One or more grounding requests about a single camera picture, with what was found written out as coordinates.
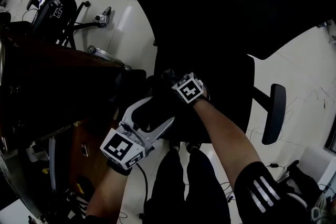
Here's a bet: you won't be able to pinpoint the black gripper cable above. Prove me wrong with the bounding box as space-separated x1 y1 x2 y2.
135 162 150 220

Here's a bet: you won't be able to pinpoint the black chair armrest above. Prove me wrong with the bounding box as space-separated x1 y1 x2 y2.
115 68 148 113
252 83 287 145

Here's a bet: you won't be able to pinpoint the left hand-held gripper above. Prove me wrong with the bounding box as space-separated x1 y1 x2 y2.
99 95 176 171

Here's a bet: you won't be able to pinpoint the idle hand-held gripper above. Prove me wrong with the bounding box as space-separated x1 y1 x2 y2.
94 6 112 28
33 0 65 33

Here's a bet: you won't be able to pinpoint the white grey equipment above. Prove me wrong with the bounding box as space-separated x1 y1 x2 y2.
316 19 336 45

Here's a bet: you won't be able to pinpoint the chrome wheeled cart base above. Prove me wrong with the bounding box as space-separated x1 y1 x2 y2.
87 45 132 71

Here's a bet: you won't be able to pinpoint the person's left forearm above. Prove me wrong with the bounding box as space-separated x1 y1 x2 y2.
85 166 132 218

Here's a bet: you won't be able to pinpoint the white cabinet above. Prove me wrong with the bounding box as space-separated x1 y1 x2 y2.
299 145 330 182

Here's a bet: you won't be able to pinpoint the person's right forearm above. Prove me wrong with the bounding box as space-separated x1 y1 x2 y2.
193 98 262 187

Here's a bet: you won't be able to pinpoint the black office chair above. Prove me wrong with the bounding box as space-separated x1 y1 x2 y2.
26 0 91 50

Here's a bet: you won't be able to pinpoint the person's shoe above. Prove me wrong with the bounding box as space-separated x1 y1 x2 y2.
169 140 182 153
185 141 201 152

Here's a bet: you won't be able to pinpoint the black wrist strap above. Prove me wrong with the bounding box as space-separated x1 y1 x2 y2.
106 159 132 176

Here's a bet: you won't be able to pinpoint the person's left shoe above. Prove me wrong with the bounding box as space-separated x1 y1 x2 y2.
169 140 182 153

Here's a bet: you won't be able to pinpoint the brown wooden cabinet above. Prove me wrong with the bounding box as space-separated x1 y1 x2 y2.
0 30 132 202

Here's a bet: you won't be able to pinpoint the thin black floor cable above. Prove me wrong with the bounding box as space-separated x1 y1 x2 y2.
248 95 293 141

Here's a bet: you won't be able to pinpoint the black office chair seat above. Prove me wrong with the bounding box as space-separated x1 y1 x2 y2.
153 41 255 144

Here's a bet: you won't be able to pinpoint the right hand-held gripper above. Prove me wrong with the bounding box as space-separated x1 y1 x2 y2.
171 71 211 106

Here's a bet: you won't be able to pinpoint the white plastic container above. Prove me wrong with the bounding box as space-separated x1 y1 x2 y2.
26 143 49 163

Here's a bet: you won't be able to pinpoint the person's right shoe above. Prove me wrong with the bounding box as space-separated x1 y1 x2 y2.
185 141 201 152

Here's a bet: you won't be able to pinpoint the white slanted bar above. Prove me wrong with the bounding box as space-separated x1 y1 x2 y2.
48 137 58 193

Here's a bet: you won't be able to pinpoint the black bag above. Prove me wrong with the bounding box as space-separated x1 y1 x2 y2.
285 159 327 208

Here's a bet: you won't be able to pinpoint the person's black trousers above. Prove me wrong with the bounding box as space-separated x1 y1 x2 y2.
143 145 232 224

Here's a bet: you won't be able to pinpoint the person's black shirt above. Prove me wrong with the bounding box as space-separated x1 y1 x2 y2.
233 161 313 224

